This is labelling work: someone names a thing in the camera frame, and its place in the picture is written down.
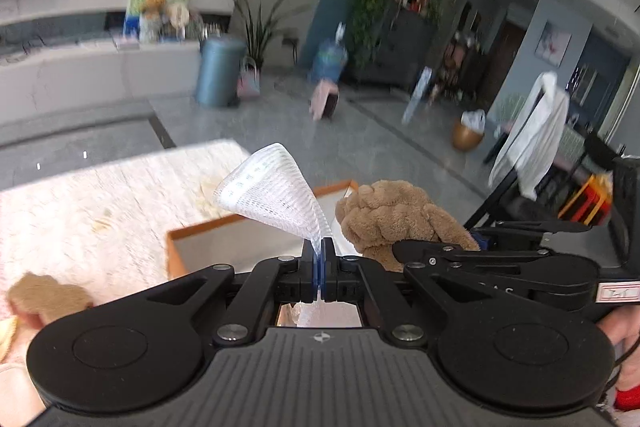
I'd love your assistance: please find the black cable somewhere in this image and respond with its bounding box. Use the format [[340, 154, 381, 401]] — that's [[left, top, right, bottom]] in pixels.
[[602, 341, 632, 408]]

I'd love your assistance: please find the person's right hand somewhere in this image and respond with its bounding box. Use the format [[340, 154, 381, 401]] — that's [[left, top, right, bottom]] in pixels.
[[599, 307, 640, 389]]

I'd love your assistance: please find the long leaf potted plant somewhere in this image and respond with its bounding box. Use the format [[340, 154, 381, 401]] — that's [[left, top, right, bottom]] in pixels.
[[227, 0, 302, 72]]

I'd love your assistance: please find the framed wall picture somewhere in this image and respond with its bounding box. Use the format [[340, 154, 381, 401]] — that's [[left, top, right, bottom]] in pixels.
[[534, 21, 573, 60]]

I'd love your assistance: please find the pink gift bag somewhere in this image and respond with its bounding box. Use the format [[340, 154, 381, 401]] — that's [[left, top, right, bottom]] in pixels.
[[236, 57, 261, 100]]

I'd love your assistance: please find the orange rimmed cardboard box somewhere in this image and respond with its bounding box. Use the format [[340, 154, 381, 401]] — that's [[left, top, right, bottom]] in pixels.
[[166, 179, 362, 329]]

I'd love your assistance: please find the brown loofah sponge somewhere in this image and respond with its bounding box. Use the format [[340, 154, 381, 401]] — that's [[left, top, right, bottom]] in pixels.
[[7, 273, 94, 326]]

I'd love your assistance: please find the white plastic bag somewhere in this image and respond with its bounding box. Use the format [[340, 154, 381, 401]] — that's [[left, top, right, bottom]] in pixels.
[[461, 109, 487, 132]]

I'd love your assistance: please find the blue white patterned board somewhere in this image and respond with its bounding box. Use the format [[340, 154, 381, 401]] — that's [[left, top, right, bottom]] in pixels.
[[401, 67, 432, 126]]

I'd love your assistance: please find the cream patterned blanket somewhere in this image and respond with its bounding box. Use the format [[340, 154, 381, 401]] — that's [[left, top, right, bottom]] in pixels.
[[0, 139, 252, 360]]

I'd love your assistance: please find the black chair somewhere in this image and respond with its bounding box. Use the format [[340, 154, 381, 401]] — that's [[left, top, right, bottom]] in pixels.
[[462, 132, 627, 234]]

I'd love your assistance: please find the white marble bench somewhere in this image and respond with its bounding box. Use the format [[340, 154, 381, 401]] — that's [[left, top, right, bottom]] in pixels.
[[0, 0, 237, 128]]

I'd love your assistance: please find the brown curly plush toy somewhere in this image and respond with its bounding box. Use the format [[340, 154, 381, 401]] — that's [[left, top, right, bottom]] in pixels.
[[335, 179, 481, 274]]

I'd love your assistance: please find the blue grey trash can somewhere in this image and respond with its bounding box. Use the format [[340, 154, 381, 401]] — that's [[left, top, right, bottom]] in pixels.
[[195, 36, 247, 108]]

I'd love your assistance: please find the bushy green plant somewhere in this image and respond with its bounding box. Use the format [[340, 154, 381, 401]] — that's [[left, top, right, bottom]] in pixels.
[[340, 0, 407, 80]]

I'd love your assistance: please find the dark cabinet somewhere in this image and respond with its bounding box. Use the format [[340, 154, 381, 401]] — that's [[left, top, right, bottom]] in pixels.
[[350, 4, 442, 90]]

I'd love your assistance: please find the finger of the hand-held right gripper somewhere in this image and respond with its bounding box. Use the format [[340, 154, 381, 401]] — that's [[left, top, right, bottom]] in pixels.
[[392, 239, 600, 312], [462, 219, 593, 250]]

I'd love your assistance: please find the yellow cloth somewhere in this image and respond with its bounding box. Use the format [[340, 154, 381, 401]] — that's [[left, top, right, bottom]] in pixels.
[[0, 317, 22, 363]]

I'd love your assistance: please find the orange plastic crate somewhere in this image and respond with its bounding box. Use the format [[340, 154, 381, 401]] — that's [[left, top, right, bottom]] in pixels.
[[557, 173, 614, 226]]

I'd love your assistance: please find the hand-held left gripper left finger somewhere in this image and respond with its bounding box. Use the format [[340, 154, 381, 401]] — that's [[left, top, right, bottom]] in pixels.
[[172, 239, 321, 349]]

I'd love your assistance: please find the gold basket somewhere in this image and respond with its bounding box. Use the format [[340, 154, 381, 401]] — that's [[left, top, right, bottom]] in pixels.
[[452, 119, 485, 152]]

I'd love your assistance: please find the blue water jug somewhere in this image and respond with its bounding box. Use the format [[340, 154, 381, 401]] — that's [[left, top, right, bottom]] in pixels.
[[309, 23, 350, 84]]

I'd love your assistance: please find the white draped cloth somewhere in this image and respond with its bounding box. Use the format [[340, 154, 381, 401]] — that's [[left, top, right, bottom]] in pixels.
[[489, 72, 571, 202]]

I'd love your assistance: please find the light brown teddy bear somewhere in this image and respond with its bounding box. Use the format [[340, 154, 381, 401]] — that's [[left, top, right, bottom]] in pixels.
[[141, 0, 169, 26]]

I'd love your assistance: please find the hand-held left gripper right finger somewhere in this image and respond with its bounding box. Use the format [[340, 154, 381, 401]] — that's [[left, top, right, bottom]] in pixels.
[[322, 237, 473, 349]]

